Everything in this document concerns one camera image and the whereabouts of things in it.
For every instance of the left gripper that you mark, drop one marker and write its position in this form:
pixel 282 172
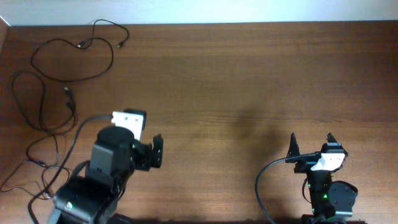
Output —
pixel 148 155

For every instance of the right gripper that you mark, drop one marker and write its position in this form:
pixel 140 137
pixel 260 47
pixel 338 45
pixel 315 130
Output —
pixel 304 166

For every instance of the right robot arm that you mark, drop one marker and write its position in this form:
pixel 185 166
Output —
pixel 331 201

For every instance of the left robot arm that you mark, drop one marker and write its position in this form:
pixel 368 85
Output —
pixel 94 188

